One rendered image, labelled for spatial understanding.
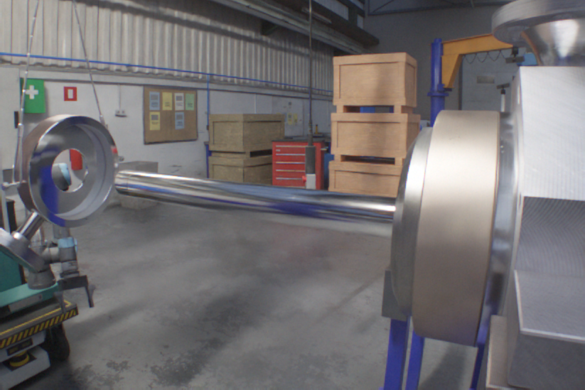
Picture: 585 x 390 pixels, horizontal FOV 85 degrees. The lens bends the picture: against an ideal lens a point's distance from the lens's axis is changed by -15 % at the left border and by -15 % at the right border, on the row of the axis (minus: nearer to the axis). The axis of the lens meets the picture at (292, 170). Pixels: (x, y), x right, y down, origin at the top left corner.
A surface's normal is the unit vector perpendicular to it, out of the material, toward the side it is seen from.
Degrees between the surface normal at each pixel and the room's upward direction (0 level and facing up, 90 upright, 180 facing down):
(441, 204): 68
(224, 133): 90
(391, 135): 90
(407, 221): 76
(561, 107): 45
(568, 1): 90
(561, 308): 0
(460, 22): 90
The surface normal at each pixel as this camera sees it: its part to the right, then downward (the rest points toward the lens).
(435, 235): -0.48, -0.06
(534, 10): -0.90, 0.06
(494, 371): 0.00, -0.99
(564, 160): -0.35, -0.62
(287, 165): -0.20, 0.13
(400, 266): -0.49, 0.26
